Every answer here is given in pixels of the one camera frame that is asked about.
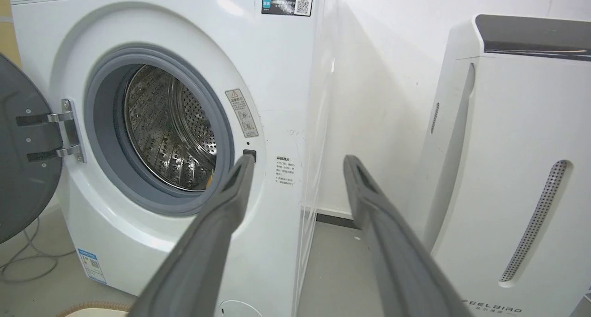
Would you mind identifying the grey washing machine door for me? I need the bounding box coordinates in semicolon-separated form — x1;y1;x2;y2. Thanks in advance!
0;53;64;245

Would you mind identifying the white front-load washing machine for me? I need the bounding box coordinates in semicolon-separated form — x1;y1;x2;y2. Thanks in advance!
9;0;340;317

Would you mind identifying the white air purifier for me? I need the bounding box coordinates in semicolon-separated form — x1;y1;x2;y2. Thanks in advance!
418;14;591;317

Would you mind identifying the grey power cable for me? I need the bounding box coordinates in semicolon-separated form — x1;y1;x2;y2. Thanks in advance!
0;215;77;284

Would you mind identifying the woven basket rim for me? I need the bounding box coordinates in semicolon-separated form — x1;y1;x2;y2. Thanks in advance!
55;300;137;317

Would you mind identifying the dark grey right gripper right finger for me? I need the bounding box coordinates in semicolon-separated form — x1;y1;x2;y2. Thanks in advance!
343;155;472;317

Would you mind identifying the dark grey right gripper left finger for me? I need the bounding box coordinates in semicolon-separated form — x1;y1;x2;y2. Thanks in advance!
127;154;256;317

